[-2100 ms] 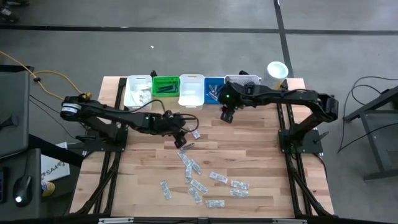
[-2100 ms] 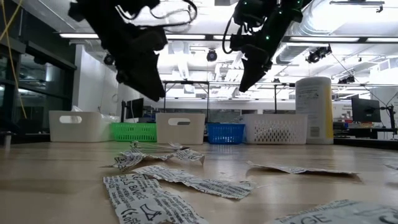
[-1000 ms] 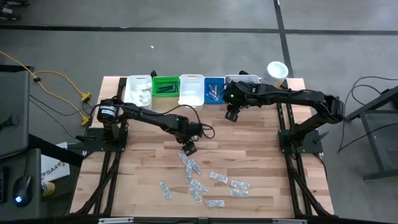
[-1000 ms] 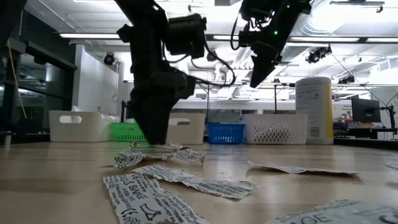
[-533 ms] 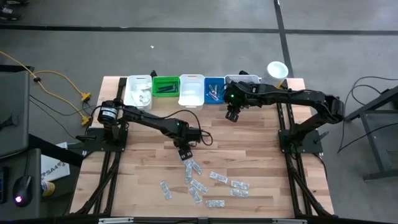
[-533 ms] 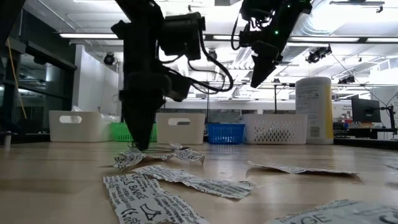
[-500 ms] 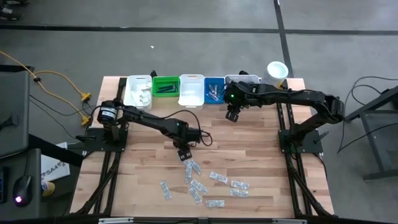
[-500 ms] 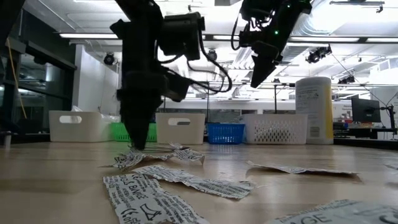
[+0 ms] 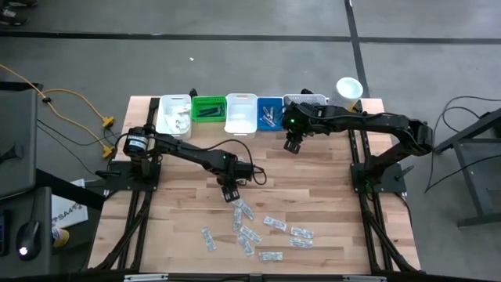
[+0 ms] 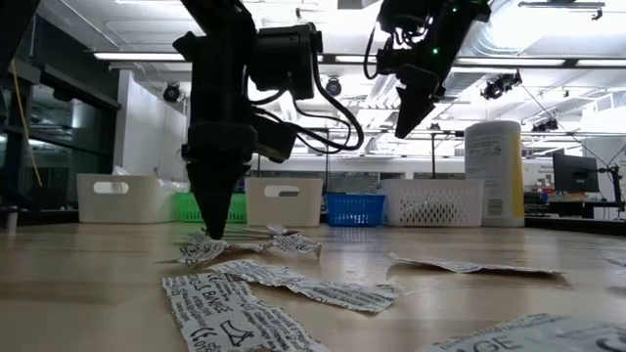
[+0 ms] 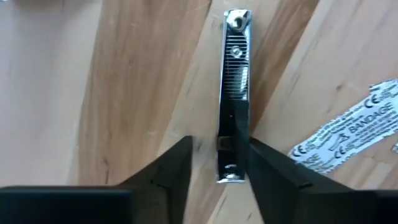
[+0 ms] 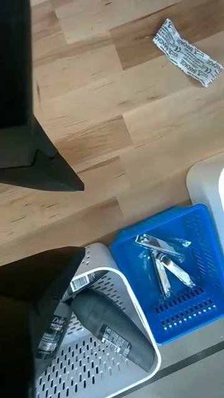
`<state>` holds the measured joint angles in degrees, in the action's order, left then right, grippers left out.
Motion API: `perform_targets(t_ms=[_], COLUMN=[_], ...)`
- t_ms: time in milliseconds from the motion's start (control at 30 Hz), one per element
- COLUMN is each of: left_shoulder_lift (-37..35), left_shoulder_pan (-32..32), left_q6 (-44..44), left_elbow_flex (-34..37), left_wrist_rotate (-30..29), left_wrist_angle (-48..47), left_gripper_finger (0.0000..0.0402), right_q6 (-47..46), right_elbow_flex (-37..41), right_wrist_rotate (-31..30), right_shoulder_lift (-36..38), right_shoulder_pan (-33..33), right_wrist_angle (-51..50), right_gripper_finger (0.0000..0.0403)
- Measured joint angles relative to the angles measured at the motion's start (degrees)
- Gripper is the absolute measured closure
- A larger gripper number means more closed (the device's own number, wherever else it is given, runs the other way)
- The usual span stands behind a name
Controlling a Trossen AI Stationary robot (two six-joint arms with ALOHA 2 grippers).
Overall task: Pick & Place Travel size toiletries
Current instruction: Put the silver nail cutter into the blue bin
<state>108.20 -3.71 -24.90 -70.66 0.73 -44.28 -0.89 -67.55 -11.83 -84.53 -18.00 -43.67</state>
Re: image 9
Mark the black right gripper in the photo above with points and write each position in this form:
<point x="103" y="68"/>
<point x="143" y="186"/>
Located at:
<point x="297" y="134"/>

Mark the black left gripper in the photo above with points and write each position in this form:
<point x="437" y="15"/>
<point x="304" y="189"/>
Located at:
<point x="231" y="181"/>

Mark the white adhesive bandage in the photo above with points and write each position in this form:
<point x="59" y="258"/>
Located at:
<point x="301" y="243"/>
<point x="275" y="223"/>
<point x="246" y="246"/>
<point x="237" y="218"/>
<point x="208" y="239"/>
<point x="302" y="233"/>
<point x="248" y="212"/>
<point x="238" y="203"/>
<point x="270" y="256"/>
<point x="250" y="235"/>

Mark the silver nail clipper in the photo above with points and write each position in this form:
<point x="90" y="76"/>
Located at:
<point x="271" y="113"/>
<point x="266" y="111"/>

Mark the clear vanity pack bag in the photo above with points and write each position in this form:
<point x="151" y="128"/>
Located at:
<point x="178" y="123"/>
<point x="180" y="109"/>

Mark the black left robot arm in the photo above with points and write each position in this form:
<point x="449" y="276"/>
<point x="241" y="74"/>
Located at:
<point x="188" y="149"/>

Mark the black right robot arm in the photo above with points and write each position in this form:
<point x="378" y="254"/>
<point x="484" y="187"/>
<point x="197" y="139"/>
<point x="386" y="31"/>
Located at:
<point x="372" y="121"/>

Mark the blue plastic basket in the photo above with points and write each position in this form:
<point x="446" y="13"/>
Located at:
<point x="260" y="125"/>

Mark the white perforated plastic basket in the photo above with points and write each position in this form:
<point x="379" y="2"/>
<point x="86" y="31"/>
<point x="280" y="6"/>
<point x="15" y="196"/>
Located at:
<point x="313" y="98"/>

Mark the black table clamp knob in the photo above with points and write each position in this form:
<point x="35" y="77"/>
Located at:
<point x="306" y="91"/>
<point x="193" y="93"/>

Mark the white plastic bin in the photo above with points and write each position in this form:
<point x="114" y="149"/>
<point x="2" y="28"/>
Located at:
<point x="241" y="115"/>
<point x="160" y="117"/>

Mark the white paper cup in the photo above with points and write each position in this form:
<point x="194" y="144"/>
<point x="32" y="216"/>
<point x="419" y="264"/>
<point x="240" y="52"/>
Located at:
<point x="347" y="90"/>

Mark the green plastic basket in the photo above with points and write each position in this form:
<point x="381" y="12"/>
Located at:
<point x="209" y="100"/>

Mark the black diagonal desk bar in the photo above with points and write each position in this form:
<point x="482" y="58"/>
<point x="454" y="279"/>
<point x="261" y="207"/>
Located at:
<point x="70" y="190"/>

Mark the white printed paper sheet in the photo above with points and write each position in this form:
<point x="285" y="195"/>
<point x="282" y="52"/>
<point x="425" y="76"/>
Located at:
<point x="68" y="209"/>

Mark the yellow and white object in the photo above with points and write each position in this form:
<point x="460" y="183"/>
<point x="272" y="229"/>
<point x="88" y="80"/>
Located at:
<point x="62" y="239"/>

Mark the black desk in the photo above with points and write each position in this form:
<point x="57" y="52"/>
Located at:
<point x="45" y="211"/>

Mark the black computer mouse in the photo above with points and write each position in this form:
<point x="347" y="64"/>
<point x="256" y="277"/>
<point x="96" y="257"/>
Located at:
<point x="28" y="239"/>

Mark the person's shoe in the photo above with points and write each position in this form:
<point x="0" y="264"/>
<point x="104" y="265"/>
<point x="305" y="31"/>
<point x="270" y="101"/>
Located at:
<point x="11" y="16"/>
<point x="19" y="3"/>

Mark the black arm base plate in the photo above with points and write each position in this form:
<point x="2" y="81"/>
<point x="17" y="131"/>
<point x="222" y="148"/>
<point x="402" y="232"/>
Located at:
<point x="117" y="184"/>
<point x="393" y="184"/>

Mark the black aluminium table frame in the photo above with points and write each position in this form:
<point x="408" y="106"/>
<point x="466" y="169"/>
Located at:
<point x="152" y="113"/>
<point x="370" y="235"/>

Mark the black desk frame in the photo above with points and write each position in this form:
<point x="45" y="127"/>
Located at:
<point x="469" y="132"/>

